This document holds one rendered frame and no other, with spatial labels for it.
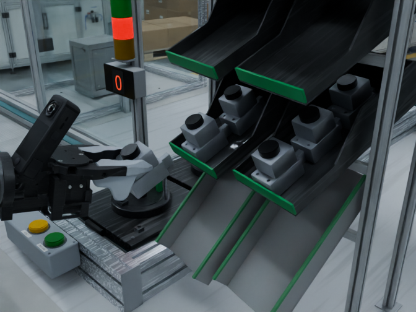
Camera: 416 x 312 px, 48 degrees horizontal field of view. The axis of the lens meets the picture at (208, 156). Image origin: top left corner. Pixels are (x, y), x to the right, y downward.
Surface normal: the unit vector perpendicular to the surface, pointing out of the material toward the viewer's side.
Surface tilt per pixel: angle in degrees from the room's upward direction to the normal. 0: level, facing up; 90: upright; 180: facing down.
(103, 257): 0
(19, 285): 0
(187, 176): 0
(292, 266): 45
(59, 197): 90
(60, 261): 90
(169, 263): 90
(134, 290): 90
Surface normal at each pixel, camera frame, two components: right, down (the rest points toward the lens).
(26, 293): 0.00, -0.90
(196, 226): -0.58, -0.47
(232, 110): -0.70, 0.62
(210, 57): -0.35, -0.72
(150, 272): 0.71, 0.30
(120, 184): 0.46, 0.35
